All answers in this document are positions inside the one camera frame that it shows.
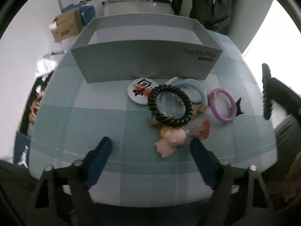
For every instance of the blue cardboard box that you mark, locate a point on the blue cardboard box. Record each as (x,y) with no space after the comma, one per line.
(87,12)

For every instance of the tan sandals pair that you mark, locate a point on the tan sandals pair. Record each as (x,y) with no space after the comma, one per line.
(35,107)

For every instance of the grey cardboard box tray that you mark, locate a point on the grey cardboard box tray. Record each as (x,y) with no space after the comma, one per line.
(144,45)

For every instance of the white plastic bags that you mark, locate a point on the white plastic bags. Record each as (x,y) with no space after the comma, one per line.
(50,61)

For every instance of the navy jordan shoe box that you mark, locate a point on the navy jordan shoe box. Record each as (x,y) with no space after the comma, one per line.
(22,150)

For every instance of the black hanging jacket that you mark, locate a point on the black hanging jacket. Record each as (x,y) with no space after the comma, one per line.
(214,15)

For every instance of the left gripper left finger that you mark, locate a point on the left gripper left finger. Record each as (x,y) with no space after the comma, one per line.
(96,160)

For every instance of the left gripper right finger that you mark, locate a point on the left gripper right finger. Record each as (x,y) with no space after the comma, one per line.
(207,163)

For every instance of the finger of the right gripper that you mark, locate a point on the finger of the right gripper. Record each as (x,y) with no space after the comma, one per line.
(267,102)

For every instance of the pink pig figurine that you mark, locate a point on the pink pig figurine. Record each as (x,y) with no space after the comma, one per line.
(170,140)

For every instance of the teal checkered tablecloth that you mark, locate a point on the teal checkered tablecloth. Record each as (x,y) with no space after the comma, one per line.
(74,116)

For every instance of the brown cardboard box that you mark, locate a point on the brown cardboard box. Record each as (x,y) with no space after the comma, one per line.
(66,25)

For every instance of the white round pin badge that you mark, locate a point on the white round pin badge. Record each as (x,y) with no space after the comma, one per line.
(139,90)

